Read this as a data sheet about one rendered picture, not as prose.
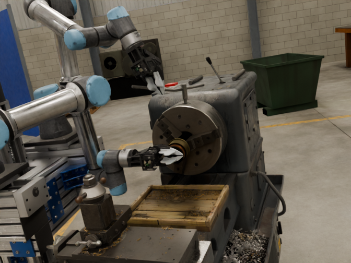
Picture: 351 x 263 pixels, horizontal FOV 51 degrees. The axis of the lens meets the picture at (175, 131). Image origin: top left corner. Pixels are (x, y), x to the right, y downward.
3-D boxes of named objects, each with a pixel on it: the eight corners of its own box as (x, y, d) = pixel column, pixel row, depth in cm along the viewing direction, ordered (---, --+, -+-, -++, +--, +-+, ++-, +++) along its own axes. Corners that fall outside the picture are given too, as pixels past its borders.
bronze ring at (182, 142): (168, 135, 153) (161, 144, 145) (189, 134, 150) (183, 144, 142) (172, 156, 157) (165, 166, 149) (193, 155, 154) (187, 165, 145)
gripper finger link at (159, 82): (158, 97, 139) (146, 75, 138) (163, 94, 145) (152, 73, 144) (164, 93, 138) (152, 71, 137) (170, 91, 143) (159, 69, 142)
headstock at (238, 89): (190, 138, 240) (180, 79, 231) (264, 134, 223) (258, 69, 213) (154, 174, 187) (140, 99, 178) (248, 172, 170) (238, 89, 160)
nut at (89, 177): (88, 182, 110) (85, 171, 109) (100, 182, 108) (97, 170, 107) (81, 188, 106) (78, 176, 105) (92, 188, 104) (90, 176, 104)
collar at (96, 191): (89, 188, 113) (86, 179, 112) (111, 188, 110) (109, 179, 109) (73, 200, 106) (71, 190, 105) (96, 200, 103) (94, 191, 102)
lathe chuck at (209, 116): (163, 166, 177) (155, 101, 168) (227, 169, 165) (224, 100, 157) (155, 173, 169) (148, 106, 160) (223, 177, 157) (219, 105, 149)
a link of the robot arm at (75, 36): (10, -13, 155) (74, 29, 130) (34, -14, 162) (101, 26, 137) (11, 14, 161) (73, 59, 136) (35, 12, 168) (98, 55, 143)
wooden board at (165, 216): (151, 192, 166) (149, 184, 165) (230, 193, 152) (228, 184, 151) (119, 227, 139) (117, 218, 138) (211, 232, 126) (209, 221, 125)
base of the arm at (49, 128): (33, 140, 171) (28, 119, 169) (51, 131, 185) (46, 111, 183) (62, 137, 167) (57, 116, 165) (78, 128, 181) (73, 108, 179)
